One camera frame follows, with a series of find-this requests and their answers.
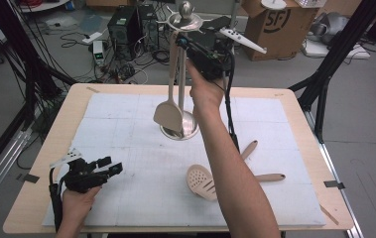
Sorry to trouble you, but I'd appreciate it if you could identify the beige slotted spatula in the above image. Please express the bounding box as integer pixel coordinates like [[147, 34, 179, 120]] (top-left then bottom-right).
[[186, 164, 287, 202]]

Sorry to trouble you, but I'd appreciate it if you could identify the aluminium rail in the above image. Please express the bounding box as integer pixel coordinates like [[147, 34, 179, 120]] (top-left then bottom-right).
[[0, 127, 34, 217], [303, 108, 366, 238]]

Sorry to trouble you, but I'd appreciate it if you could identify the black metal frame stand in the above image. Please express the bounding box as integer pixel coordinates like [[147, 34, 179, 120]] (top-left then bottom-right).
[[289, 0, 376, 144], [0, 0, 77, 186]]

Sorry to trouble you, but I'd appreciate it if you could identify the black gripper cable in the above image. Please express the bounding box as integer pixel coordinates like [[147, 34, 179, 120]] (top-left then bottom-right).
[[223, 49, 242, 153], [49, 167, 64, 232]]

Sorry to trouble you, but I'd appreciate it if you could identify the cardboard box with round logo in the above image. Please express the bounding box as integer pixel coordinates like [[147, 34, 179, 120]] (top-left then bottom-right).
[[242, 0, 319, 62]]

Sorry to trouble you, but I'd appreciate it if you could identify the white device with green light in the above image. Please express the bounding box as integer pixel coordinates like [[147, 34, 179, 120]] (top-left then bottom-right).
[[92, 40, 106, 66]]

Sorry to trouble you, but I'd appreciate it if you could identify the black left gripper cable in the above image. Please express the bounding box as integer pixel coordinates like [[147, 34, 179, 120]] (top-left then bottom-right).
[[49, 167, 64, 232]]

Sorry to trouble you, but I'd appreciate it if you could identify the black computer tower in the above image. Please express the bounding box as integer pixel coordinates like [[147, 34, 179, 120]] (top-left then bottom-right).
[[106, 5, 161, 61]]

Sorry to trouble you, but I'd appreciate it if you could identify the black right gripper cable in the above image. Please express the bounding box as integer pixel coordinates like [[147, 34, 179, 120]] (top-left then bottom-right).
[[223, 49, 242, 153]]

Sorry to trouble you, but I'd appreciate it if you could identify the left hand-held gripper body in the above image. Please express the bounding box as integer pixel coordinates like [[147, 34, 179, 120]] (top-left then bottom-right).
[[50, 147, 112, 194]]

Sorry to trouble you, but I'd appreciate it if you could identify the wooden spoon handle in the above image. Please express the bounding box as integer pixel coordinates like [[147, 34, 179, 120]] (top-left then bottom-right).
[[240, 139, 259, 162]]

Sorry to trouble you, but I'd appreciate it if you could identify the metal utensil stand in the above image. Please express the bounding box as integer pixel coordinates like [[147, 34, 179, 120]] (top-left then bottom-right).
[[157, 0, 216, 142]]

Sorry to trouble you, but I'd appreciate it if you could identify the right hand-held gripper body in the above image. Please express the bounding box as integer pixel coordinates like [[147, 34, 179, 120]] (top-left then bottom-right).
[[184, 15, 268, 82]]

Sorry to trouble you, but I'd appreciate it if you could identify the white table mat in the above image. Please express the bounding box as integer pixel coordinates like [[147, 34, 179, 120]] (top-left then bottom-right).
[[42, 92, 327, 228]]

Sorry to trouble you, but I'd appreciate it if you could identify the black tape strip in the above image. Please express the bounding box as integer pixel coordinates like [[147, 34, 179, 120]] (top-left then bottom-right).
[[22, 173, 41, 184], [322, 179, 346, 190]]

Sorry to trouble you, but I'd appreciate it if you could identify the wooden table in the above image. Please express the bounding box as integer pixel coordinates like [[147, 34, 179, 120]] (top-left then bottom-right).
[[2, 82, 355, 235]]

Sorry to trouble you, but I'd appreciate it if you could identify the person's left hand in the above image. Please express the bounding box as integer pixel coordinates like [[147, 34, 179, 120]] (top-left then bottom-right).
[[62, 184, 103, 229]]

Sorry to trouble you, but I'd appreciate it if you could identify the beige solid spatula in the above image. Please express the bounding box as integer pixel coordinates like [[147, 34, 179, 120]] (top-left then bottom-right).
[[153, 31, 186, 134]]

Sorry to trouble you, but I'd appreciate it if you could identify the person's right hand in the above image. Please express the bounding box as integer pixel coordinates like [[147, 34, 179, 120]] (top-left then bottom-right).
[[186, 59, 235, 115]]

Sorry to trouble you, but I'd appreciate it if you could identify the white power strip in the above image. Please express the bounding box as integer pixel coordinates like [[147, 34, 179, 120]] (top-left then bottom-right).
[[81, 31, 104, 46]]

